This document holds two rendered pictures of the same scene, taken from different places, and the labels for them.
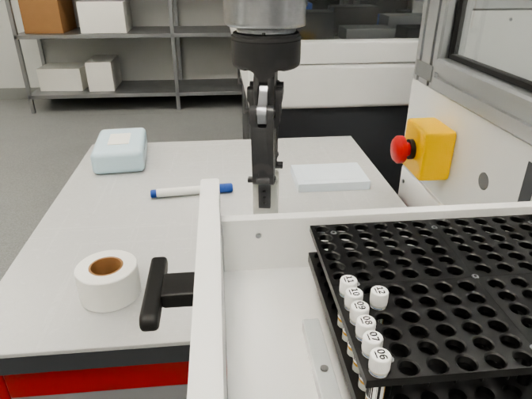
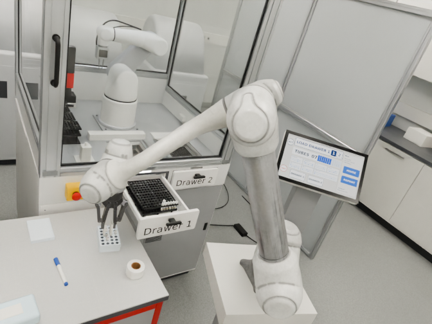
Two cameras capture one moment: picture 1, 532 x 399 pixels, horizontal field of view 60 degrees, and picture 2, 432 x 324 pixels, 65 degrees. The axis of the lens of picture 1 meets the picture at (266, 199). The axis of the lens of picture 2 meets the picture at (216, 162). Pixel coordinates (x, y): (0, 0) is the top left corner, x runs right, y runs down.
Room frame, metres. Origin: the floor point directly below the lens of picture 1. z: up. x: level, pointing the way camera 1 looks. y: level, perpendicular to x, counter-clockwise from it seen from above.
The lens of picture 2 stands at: (0.84, 1.09, 1.83)
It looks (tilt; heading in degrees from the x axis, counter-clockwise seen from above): 27 degrees down; 236
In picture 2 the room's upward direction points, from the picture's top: 17 degrees clockwise
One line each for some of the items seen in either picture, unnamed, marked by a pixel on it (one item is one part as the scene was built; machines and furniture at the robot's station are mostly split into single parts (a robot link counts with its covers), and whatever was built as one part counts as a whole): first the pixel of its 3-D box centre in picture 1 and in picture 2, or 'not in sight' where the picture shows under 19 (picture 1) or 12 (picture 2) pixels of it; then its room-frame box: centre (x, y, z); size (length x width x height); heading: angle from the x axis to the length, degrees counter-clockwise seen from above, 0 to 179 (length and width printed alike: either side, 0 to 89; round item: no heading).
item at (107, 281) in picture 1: (108, 279); (135, 269); (0.44, 0.19, 0.78); 0.07 x 0.07 x 0.04
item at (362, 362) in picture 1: (343, 287); (161, 206); (0.28, -0.06, 0.90); 0.18 x 0.02 x 0.01; 6
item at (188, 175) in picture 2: not in sight; (195, 178); (-0.02, -0.31, 0.87); 0.29 x 0.02 x 0.11; 6
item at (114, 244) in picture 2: not in sight; (108, 238); (0.51, -0.01, 0.78); 0.12 x 0.08 x 0.04; 86
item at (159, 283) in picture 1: (172, 290); (172, 221); (0.26, 0.07, 0.91); 0.07 x 0.04 x 0.01; 6
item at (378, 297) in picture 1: (376, 316); not in sight; (0.25, -0.08, 0.89); 0.01 x 0.01 x 0.05
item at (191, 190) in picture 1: (191, 190); (60, 271); (0.71, 0.13, 0.77); 0.14 x 0.02 x 0.02; 101
